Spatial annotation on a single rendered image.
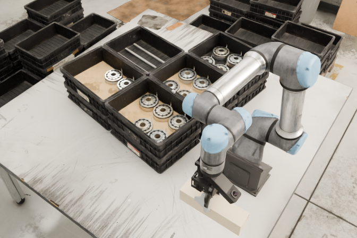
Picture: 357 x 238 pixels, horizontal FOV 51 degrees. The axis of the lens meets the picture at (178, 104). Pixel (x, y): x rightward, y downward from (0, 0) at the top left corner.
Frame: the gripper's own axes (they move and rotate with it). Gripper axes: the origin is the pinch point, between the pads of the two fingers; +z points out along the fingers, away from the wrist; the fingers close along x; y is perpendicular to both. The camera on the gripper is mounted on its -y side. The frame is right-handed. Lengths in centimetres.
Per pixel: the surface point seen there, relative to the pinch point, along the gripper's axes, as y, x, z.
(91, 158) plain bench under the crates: 74, -8, 39
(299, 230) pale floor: -26, -76, 109
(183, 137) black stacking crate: 37, -36, 24
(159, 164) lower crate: 40, -20, 31
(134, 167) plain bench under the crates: 53, -16, 39
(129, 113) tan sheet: 70, -34, 26
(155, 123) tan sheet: 54, -36, 26
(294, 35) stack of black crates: 43, -202, 60
